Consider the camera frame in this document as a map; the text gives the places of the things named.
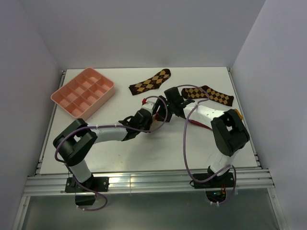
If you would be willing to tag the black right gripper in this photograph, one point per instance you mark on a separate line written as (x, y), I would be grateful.
(160, 102)

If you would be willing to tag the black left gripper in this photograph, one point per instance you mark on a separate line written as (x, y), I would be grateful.
(149, 121)

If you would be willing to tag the tan maroon purple-striped sock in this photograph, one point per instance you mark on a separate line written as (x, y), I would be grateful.
(157, 120)

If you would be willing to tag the maroon purple orange-toe sock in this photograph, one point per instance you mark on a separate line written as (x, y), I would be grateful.
(203, 116)

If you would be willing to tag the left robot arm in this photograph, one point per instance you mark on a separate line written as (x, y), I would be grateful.
(76, 140)

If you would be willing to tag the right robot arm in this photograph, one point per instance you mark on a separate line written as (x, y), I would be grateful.
(230, 134)

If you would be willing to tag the brown argyle sock right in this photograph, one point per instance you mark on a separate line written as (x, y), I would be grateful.
(194, 93)

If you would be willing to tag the brown argyle sock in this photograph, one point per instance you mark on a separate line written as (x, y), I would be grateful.
(194, 93)
(152, 83)

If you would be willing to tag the brown argyle sock left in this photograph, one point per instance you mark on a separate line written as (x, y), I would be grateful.
(152, 83)

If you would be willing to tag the pink divided organizer tray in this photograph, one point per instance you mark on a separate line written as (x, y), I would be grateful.
(82, 96)

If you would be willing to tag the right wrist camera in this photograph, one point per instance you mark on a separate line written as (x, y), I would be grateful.
(175, 98)

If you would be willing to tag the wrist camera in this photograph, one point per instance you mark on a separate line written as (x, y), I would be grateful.
(175, 98)
(148, 105)

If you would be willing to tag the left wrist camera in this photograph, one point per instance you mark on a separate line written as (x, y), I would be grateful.
(148, 105)

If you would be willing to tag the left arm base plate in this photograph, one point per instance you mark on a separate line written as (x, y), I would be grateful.
(98, 184)

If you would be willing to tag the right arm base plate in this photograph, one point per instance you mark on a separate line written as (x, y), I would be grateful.
(225, 181)

